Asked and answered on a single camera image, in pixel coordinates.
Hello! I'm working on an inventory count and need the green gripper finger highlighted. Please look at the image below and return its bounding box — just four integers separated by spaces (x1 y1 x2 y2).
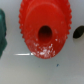
0 9 7 58

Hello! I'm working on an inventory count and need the red gear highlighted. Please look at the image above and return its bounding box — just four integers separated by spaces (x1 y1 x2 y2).
19 0 72 59

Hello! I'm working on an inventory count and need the black screw hole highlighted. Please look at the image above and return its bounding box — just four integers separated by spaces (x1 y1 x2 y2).
73 26 84 39

